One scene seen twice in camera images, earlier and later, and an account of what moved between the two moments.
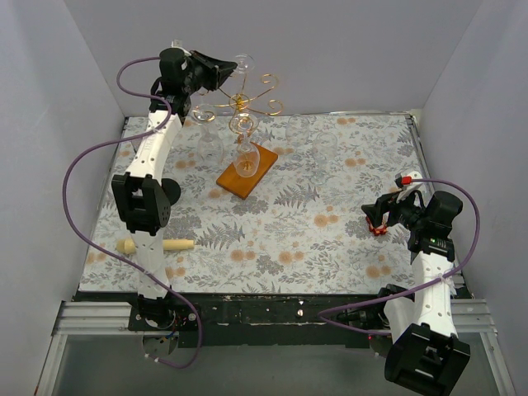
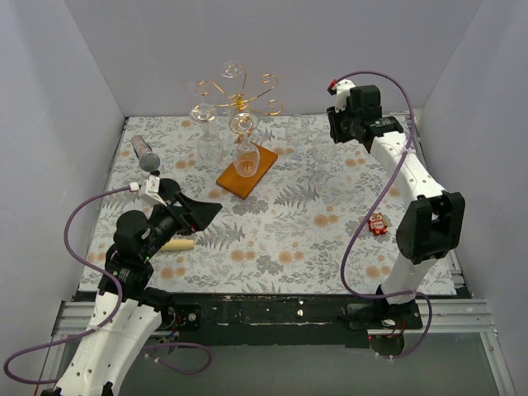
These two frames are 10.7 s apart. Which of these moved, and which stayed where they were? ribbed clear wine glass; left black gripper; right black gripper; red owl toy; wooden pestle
Moved: left black gripper; right black gripper
Stayed: wooden pestle; red owl toy; ribbed clear wine glass
